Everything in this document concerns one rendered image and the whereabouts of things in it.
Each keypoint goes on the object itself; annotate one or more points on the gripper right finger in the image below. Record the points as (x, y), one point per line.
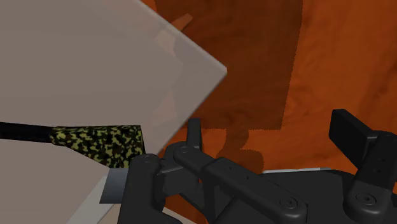
(372, 161)

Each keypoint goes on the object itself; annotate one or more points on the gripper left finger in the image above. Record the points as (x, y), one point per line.
(248, 183)

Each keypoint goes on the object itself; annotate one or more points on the camouflage patterned robot stand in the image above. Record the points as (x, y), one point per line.
(102, 142)

